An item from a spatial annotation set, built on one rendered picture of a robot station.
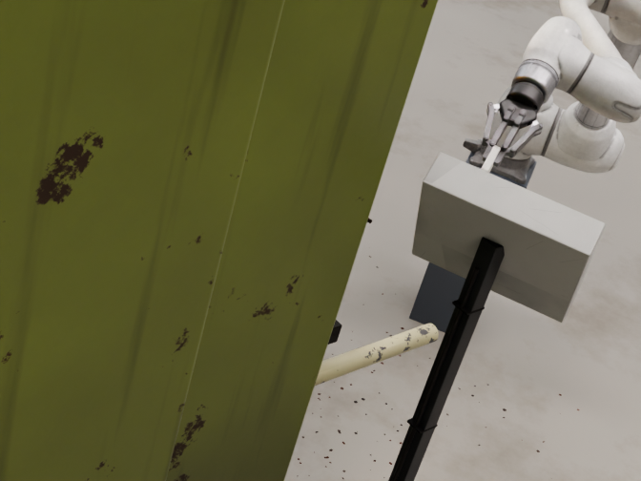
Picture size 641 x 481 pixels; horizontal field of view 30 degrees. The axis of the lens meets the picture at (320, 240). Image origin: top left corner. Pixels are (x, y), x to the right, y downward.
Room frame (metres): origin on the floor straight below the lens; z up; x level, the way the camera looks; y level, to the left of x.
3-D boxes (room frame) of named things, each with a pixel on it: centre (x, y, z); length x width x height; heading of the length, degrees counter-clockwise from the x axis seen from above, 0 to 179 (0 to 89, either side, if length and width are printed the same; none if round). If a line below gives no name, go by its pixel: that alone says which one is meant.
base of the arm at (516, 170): (3.35, -0.45, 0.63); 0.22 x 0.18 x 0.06; 80
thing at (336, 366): (2.16, -0.17, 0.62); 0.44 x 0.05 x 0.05; 139
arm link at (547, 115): (3.35, -0.48, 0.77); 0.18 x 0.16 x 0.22; 81
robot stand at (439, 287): (3.35, -0.47, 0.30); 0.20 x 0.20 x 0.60; 80
